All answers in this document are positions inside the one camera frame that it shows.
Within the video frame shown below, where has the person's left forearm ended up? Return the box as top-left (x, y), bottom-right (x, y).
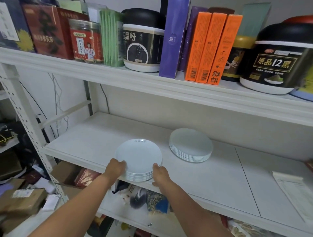
top-left (28, 173), bottom-right (117, 237)

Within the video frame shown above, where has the white metal rail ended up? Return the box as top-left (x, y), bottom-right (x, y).
top-left (39, 100), bottom-right (91, 129)

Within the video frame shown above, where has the brown parcel white label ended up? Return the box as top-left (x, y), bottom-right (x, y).
top-left (0, 179), bottom-right (47, 216)

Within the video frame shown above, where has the white paper notepad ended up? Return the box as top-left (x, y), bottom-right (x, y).
top-left (271, 171), bottom-right (313, 224)

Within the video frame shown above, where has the clear jar red label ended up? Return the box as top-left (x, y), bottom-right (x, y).
top-left (68, 19), bottom-right (104, 65)

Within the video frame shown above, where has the clear plastic packet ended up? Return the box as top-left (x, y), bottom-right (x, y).
top-left (86, 3), bottom-right (108, 24)

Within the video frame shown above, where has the black cable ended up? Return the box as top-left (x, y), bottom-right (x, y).
top-left (99, 84), bottom-right (110, 115)

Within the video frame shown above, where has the pale blue canister yellow label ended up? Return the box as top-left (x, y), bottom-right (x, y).
top-left (290, 71), bottom-right (313, 102)

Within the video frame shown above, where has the red packet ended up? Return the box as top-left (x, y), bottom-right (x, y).
top-left (74, 168), bottom-right (101, 188)

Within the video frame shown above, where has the pale teal box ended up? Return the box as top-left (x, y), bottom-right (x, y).
top-left (236, 3), bottom-right (272, 39)

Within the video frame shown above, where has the blue packet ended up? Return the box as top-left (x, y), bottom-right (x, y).
top-left (156, 200), bottom-right (171, 215)

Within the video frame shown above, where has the person's right forearm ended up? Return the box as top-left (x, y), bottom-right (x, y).
top-left (159, 179), bottom-right (235, 237)

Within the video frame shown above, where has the stack of pale green plates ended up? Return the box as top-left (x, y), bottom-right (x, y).
top-left (114, 139), bottom-right (163, 182)

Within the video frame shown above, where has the black tub bean picture label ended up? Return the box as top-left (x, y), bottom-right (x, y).
top-left (121, 8), bottom-right (166, 73)

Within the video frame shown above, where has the white perforated rack post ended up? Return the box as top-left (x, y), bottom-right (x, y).
top-left (0, 63), bottom-right (69, 203)

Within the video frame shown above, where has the bag of dried herbs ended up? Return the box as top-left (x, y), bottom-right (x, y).
top-left (146, 190), bottom-right (164, 213)

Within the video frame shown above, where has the round printed pale green plate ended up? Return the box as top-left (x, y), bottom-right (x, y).
top-left (170, 146), bottom-right (213, 159)

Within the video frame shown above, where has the person's left hand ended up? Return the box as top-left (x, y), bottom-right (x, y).
top-left (104, 158), bottom-right (127, 183)

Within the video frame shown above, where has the clear plastic sachet box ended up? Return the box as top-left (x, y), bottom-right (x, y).
top-left (99, 9), bottom-right (126, 68)

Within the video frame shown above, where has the red lidded jar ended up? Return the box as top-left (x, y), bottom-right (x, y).
top-left (282, 15), bottom-right (313, 25)

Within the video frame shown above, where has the dark purple box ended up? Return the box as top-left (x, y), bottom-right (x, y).
top-left (178, 7), bottom-right (208, 72)

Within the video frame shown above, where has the person's right hand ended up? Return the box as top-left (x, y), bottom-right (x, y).
top-left (152, 163), bottom-right (172, 188)

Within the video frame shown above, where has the dark blue box yellow flower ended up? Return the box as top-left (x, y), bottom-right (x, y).
top-left (0, 0), bottom-right (37, 53)

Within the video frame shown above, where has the dark red tea box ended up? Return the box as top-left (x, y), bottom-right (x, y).
top-left (21, 4), bottom-right (90, 60)

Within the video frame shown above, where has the tall black box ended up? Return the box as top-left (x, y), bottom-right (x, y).
top-left (160, 0), bottom-right (170, 25)

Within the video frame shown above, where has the thin black wire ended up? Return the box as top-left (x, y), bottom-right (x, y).
top-left (19, 81), bottom-right (57, 142)

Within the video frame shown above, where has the black tin yellow lid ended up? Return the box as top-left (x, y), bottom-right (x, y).
top-left (221, 35), bottom-right (257, 82)

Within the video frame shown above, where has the black tub green powder label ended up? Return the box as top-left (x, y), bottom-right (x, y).
top-left (239, 23), bottom-right (313, 95)

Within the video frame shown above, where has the grey metal rack post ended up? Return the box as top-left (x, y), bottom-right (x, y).
top-left (84, 80), bottom-right (94, 116)

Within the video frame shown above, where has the white black plastic bag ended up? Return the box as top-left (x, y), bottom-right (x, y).
top-left (112, 180), bottom-right (148, 210)

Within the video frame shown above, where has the row of green sachets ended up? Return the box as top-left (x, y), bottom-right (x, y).
top-left (100, 11), bottom-right (119, 66)

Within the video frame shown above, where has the thin white cable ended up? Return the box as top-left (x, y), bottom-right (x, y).
top-left (48, 73), bottom-right (69, 137)

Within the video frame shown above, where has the tall purple box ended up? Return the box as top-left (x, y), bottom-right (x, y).
top-left (159, 0), bottom-right (191, 79)

